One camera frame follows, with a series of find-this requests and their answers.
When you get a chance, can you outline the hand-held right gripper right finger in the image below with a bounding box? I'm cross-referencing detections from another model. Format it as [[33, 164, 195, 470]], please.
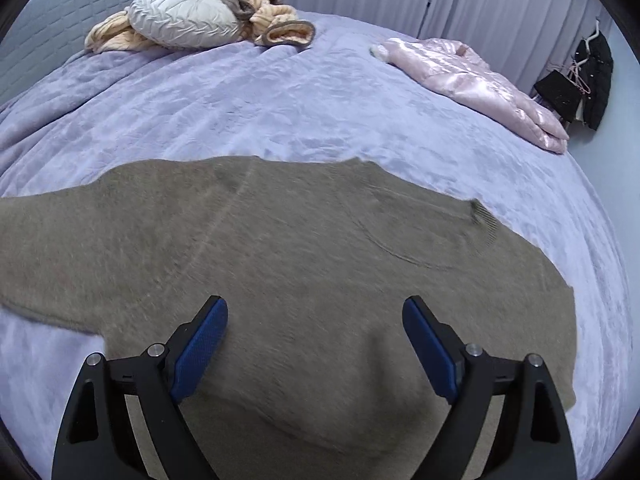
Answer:
[[402, 296, 578, 480]]

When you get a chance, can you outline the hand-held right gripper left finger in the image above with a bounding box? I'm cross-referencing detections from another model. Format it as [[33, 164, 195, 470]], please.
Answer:
[[51, 296, 229, 480]]

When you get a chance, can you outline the olive knit sweater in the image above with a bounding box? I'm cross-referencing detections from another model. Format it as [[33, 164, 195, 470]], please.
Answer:
[[0, 156, 578, 480]]

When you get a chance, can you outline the pink clothes hanger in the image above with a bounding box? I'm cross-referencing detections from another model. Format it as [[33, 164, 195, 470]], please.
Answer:
[[569, 54, 594, 96]]

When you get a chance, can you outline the lilac plush blanket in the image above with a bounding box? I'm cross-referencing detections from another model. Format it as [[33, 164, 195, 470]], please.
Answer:
[[0, 10, 632, 480]]

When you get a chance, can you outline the pink satin jacket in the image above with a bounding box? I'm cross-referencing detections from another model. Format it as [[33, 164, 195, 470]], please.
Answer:
[[370, 37, 571, 155]]

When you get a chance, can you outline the black sparkly garment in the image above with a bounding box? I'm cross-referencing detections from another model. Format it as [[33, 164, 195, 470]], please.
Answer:
[[532, 70, 584, 124]]

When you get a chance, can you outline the black hanging coat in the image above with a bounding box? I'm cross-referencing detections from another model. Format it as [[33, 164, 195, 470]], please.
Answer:
[[575, 25, 615, 132]]

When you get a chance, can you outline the round white pleated cushion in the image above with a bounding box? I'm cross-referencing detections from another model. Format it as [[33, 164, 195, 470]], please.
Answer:
[[127, 0, 241, 51]]

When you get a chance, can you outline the beige striped plush garment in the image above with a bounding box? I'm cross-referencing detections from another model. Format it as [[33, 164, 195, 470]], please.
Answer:
[[84, 0, 317, 55]]

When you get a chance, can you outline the grey quilted headboard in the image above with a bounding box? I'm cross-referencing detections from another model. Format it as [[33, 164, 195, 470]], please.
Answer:
[[0, 0, 209, 109]]

